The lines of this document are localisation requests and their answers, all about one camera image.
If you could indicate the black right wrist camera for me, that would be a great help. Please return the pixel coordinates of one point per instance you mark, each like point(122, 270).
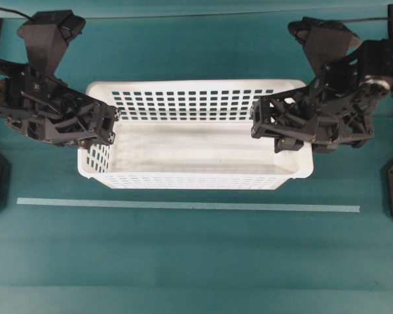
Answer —
point(323, 41)

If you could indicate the white perforated plastic basket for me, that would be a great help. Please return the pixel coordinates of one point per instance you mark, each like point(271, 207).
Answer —
point(190, 134)

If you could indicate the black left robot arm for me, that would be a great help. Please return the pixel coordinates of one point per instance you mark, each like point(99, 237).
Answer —
point(0, 91)

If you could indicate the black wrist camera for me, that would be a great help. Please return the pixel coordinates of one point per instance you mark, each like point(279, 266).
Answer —
point(47, 36)
point(323, 41)

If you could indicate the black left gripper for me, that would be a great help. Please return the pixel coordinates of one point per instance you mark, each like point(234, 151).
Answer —
point(46, 110)

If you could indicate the light green tape strip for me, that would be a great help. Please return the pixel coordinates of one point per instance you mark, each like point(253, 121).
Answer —
point(190, 205)

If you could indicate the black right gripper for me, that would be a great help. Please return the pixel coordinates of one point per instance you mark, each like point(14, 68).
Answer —
point(334, 109)

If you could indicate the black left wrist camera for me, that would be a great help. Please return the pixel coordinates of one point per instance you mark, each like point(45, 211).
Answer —
point(47, 36)

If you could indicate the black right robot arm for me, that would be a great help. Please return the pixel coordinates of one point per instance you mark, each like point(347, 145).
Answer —
point(377, 67)

